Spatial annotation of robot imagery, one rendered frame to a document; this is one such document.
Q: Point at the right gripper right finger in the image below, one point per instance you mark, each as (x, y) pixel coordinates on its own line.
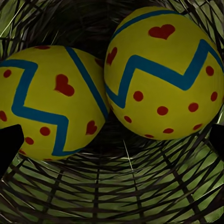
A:
(217, 139)

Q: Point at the wicker basket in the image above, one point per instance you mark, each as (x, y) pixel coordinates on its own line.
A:
(35, 18)

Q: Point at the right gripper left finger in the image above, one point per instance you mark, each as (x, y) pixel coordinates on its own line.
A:
(11, 140)

